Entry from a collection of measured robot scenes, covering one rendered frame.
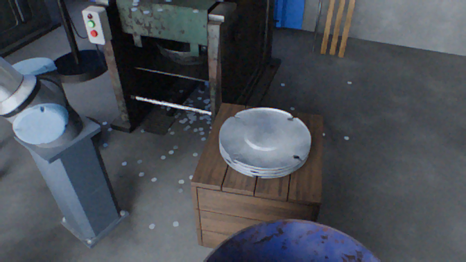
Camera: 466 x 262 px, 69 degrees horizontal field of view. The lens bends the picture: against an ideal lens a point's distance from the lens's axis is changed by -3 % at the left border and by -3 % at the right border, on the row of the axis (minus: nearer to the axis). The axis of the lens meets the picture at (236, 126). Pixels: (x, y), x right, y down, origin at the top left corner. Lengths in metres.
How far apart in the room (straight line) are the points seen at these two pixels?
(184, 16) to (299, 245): 0.91
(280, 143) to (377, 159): 0.72
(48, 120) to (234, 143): 0.52
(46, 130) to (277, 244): 0.60
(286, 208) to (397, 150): 0.88
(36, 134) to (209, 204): 0.52
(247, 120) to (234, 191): 0.27
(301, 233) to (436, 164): 1.09
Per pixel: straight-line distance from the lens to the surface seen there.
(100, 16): 1.46
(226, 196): 1.04
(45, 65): 1.01
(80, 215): 1.30
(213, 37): 1.28
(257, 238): 0.82
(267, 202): 1.03
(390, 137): 1.85
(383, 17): 2.70
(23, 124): 0.89
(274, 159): 1.05
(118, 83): 1.64
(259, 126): 1.14
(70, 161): 1.13
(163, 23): 1.43
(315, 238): 0.84
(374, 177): 1.62
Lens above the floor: 1.13
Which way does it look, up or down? 40 degrees down
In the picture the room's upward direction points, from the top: straight up
